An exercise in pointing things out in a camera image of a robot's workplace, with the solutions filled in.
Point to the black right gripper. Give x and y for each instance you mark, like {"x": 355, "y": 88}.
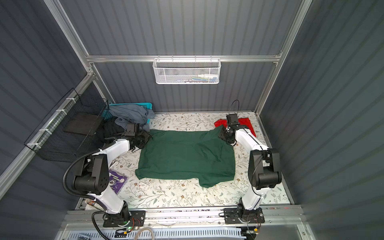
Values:
{"x": 222, "y": 135}

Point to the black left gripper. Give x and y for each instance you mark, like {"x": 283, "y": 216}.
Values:
{"x": 146, "y": 136}

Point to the green t-shirt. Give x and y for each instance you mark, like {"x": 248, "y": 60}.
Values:
{"x": 181, "y": 155}

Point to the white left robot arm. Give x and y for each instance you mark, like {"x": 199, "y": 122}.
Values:
{"x": 92, "y": 175}

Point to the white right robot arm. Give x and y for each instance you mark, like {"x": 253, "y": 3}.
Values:
{"x": 264, "y": 172}

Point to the folded red t-shirt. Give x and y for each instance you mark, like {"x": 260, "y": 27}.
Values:
{"x": 242, "y": 121}

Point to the grey t-shirt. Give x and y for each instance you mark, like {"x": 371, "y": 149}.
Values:
{"x": 123, "y": 124}

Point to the black t-shirt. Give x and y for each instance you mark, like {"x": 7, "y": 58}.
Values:
{"x": 110, "y": 130}

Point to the teal plastic laundry basket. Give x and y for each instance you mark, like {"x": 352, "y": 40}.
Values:
{"x": 140, "y": 113}

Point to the small white card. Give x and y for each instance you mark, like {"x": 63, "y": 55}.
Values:
{"x": 144, "y": 186}

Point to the purple booklet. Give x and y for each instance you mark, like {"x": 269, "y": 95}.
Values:
{"x": 116, "y": 181}

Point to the white wire mesh basket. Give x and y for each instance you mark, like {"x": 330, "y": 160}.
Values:
{"x": 187, "y": 71}

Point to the black wire mesh basket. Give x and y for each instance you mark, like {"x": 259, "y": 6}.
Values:
{"x": 73, "y": 131}

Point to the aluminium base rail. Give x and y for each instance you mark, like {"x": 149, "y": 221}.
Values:
{"x": 193, "y": 217}

